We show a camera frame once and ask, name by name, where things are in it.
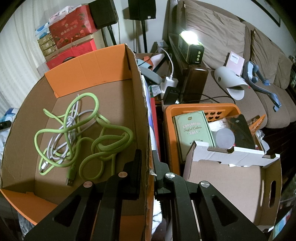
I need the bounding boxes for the orange cardboard box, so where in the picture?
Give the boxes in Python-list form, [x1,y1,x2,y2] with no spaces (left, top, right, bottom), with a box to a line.
[1,44,153,240]

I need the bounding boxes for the framed wall painting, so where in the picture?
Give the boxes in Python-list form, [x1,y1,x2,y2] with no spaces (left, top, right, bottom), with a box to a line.
[252,0,281,27]

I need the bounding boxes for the pink booklet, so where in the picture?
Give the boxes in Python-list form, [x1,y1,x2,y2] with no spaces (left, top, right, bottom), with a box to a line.
[226,51,245,76]

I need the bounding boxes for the left black speaker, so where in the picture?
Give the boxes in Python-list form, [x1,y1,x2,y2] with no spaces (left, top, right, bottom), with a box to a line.
[88,0,118,29]

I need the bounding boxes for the right black speaker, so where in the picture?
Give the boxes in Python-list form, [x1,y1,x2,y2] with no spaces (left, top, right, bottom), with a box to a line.
[128,0,157,21]

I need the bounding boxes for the dark wooden side cabinet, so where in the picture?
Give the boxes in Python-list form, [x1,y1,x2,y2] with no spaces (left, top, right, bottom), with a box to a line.
[168,34,209,103]

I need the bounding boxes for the glowing portable lamp speaker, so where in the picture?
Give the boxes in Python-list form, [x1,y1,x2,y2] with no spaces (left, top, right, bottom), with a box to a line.
[178,31,205,64]

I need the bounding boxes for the white brown cardboard box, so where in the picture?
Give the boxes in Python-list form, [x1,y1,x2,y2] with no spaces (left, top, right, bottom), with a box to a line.
[183,141,282,230]

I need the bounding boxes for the brown sofa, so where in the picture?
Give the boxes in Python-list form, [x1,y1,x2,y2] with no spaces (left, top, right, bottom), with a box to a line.
[162,0,296,129]

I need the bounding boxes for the green braided cable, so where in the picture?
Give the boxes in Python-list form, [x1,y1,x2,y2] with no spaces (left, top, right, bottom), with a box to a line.
[33,92,134,186]

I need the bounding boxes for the blue grey phone holder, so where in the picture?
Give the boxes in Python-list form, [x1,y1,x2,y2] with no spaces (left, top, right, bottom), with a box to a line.
[242,61,281,112]

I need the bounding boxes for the stacked gold boxes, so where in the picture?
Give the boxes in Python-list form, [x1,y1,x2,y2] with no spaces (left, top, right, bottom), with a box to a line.
[37,34,57,57]

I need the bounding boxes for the blue white plastic package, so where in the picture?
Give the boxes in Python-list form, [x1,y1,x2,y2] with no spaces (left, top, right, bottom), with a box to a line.
[141,75,160,157]

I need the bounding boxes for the black speaker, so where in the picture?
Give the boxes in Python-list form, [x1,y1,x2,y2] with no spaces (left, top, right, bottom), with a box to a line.
[88,0,118,29]
[128,0,157,21]

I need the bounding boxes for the blue white tissue pack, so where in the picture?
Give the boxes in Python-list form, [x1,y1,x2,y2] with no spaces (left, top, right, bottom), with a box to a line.
[35,22,50,39]

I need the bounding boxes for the white usb cable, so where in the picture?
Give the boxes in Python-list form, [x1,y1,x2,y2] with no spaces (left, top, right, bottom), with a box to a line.
[38,93,98,174]

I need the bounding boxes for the black flat case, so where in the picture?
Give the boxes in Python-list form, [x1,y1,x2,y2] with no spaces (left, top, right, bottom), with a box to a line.
[227,114,255,150]

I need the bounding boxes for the orange plastic basket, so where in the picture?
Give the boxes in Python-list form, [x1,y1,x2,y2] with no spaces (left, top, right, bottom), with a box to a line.
[164,102,266,176]

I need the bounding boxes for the red gift bag upper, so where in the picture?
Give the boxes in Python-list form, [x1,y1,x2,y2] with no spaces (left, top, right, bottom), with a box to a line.
[49,4,97,49]

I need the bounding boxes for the green tissue box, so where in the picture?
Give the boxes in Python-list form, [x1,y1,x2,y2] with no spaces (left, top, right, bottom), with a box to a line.
[172,110,216,163]

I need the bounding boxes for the white curved neck massager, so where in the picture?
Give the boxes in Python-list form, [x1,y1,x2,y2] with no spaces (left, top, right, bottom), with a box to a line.
[214,66,248,100]

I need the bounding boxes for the black power adapter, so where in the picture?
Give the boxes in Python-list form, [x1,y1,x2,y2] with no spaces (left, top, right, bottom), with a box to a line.
[163,86,180,105]

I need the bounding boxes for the red collection gift bag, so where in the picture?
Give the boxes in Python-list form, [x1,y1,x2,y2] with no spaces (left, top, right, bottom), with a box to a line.
[46,39,97,69]

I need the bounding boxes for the translucent round lid container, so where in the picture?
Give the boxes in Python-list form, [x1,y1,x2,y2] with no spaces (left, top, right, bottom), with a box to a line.
[213,128,235,149]

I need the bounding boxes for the white power adapter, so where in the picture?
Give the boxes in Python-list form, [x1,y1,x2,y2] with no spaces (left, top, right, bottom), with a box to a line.
[160,77,178,93]

